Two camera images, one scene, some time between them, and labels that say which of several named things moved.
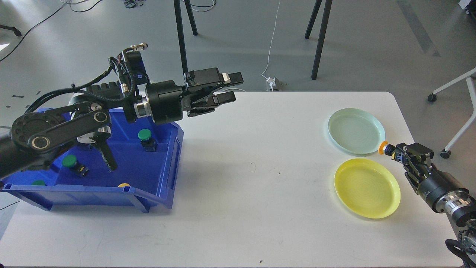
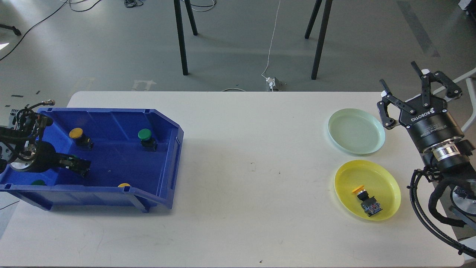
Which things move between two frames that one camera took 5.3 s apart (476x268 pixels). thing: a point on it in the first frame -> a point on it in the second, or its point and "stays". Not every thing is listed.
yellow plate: (366, 188) stays
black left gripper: (165, 101) -> (47, 159)
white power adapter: (272, 82) stays
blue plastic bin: (147, 156) stays
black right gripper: (444, 192) -> (429, 127)
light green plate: (356, 131) stays
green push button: (148, 144) stays
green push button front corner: (38, 182) stays
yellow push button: (385, 148) -> (370, 205)
